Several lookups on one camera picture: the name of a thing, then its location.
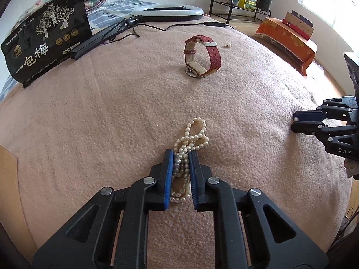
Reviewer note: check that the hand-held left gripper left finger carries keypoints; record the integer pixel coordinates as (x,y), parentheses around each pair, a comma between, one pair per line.
(167,179)

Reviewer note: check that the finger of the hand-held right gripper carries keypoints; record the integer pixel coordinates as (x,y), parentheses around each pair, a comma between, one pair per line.
(307,127)
(308,115)

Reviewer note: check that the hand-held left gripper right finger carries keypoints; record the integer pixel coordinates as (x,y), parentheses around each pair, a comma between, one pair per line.
(194,179)

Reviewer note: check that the cardboard box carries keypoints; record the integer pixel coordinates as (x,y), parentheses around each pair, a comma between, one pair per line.
(11,190)

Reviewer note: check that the red flat box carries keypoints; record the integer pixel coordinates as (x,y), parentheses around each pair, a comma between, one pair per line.
(297,30)

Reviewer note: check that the table with orange cloth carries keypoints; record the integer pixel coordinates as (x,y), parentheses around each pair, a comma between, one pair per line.
(289,43)

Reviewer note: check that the dark blue flat box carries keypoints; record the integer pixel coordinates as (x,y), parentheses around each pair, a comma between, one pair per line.
(301,18)

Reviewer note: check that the books on stool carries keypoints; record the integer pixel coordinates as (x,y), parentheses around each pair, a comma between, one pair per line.
(294,22)

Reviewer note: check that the small potted plant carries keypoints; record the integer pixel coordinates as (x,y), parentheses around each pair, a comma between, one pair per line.
(234,0)

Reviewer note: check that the black snack bag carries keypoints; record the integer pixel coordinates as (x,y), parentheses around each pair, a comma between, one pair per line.
(47,39)

